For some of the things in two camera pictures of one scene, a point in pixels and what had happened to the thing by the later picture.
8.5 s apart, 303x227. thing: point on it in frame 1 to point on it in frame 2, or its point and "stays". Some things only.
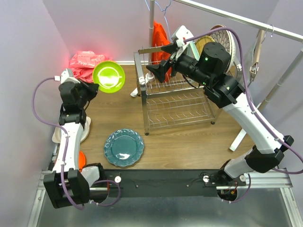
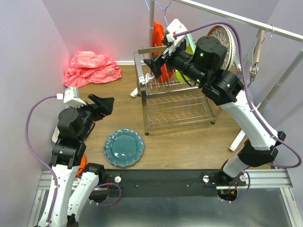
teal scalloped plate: x=123 y=147 stays
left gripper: x=92 y=88 to x=106 y=103
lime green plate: x=110 y=75 to x=179 y=76
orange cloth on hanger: x=159 y=39 stays
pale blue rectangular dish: x=192 y=50 stays
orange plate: x=82 y=161 stays
